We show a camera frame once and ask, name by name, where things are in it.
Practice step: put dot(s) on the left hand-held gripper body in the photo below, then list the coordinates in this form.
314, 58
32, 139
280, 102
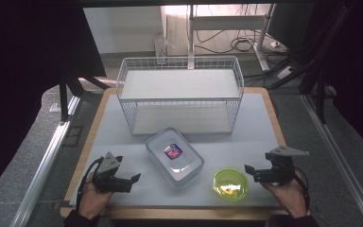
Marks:
108, 164

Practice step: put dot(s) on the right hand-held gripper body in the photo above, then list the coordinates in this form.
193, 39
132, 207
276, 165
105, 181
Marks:
280, 170

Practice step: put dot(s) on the green plastic bowl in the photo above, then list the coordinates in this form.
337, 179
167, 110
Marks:
230, 184

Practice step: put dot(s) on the clear food container blue lid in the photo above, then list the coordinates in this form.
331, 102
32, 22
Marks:
186, 167

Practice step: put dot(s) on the person's right hand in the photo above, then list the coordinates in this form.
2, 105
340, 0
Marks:
288, 197

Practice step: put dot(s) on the person's left hand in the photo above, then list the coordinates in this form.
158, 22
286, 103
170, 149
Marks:
91, 198

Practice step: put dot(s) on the grey table mat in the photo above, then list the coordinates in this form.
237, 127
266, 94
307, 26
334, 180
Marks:
252, 135

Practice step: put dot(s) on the black metal stand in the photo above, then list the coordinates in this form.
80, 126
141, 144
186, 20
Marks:
320, 101
63, 97

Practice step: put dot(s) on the white power strip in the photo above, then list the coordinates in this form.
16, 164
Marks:
285, 72

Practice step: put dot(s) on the black curtain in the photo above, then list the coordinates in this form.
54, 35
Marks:
22, 63

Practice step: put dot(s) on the dark monitor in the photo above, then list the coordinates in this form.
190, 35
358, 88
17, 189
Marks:
290, 25

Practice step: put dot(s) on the aluminium rail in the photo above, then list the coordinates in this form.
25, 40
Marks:
41, 176
337, 160

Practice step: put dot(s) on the white desk frame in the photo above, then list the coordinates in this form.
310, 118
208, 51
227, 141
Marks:
227, 22

